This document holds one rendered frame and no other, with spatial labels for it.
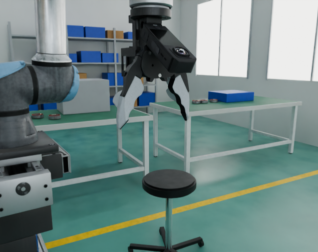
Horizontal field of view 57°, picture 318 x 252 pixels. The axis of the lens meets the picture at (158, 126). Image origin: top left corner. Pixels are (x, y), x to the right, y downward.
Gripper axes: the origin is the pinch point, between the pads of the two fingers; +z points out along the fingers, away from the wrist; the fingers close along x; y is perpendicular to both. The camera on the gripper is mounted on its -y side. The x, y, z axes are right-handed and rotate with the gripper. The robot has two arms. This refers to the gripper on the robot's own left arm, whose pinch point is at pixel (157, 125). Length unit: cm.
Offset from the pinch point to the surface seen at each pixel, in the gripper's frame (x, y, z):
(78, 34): -163, 562, -67
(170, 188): -62, 84, 59
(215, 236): -113, 98, 115
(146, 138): -117, 208, 64
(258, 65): -422, 322, -7
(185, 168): -167, 204, 106
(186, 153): -167, 204, 88
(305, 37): -415, 231, -50
